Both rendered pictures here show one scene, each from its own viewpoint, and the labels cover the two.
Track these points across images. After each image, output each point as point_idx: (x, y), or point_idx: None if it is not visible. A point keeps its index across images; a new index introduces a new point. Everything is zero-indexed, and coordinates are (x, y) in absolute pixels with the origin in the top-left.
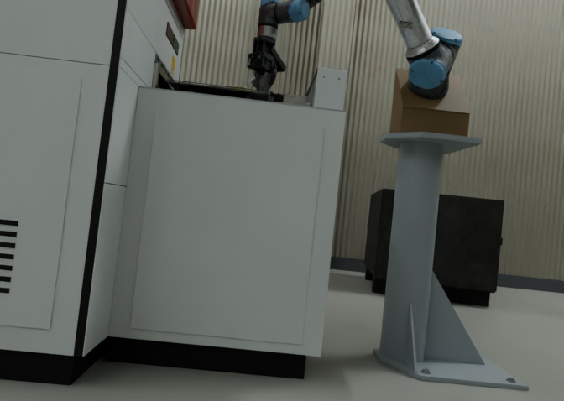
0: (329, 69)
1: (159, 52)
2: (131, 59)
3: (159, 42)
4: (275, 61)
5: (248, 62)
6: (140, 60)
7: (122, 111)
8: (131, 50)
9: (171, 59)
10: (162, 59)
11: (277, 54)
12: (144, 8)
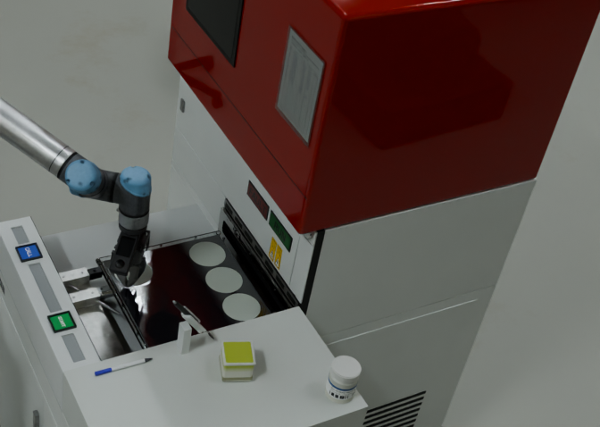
0: (16, 219)
1: (234, 204)
2: (184, 170)
3: (230, 190)
4: (114, 246)
5: (148, 239)
6: (197, 182)
7: (177, 203)
8: (183, 163)
9: (270, 241)
10: (242, 218)
11: (117, 243)
12: (199, 138)
